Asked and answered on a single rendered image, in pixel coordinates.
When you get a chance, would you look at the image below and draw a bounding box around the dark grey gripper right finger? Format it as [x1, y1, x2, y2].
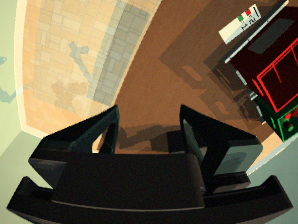
[179, 104, 263, 188]

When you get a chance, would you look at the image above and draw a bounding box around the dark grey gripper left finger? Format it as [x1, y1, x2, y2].
[36, 105, 120, 154]

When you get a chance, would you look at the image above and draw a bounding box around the white paper pick list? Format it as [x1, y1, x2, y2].
[219, 4, 261, 44]

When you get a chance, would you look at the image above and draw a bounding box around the green bottle crate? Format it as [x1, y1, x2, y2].
[254, 95, 298, 142]

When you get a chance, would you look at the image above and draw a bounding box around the red crate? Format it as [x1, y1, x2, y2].
[229, 6, 298, 113]

